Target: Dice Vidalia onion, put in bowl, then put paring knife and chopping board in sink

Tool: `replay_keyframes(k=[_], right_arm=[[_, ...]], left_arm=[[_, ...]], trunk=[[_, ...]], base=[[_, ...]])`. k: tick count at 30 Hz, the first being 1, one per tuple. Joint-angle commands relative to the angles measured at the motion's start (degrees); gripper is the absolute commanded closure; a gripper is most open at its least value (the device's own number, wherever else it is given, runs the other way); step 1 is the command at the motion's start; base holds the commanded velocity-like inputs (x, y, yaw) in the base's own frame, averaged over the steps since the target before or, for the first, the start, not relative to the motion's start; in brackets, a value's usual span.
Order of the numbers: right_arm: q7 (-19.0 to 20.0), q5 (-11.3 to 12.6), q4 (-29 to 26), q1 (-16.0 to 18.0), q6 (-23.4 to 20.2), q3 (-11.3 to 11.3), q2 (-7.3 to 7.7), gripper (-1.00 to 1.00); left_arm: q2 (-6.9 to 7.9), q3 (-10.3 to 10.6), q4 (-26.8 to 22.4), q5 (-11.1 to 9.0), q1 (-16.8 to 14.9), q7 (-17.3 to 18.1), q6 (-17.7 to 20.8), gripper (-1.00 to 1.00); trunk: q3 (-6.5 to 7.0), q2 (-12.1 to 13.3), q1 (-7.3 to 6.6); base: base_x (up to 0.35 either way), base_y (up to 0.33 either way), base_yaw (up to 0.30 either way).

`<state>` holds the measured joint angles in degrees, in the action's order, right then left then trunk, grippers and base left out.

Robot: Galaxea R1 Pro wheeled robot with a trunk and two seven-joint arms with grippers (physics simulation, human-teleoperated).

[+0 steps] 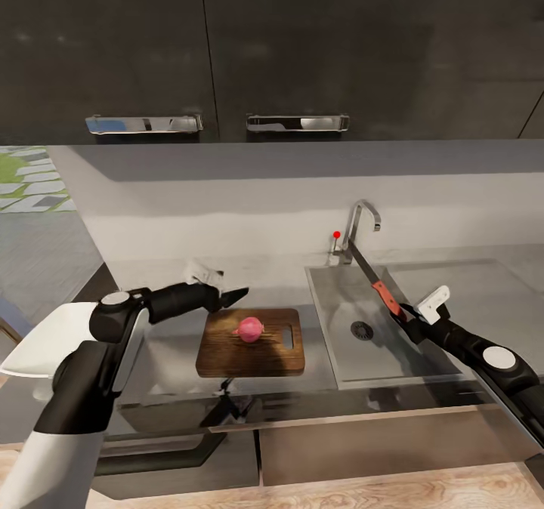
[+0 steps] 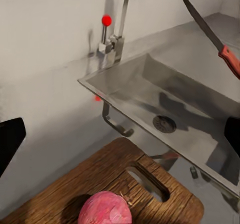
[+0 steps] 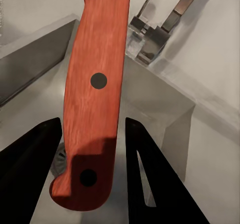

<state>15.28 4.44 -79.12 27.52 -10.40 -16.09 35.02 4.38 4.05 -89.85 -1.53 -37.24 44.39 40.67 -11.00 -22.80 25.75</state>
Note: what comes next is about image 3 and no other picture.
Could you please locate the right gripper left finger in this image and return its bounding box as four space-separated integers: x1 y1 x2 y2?
0 117 62 224

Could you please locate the parer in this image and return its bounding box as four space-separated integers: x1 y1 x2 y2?
49 0 130 212

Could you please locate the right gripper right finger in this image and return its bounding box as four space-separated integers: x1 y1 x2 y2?
125 117 210 224

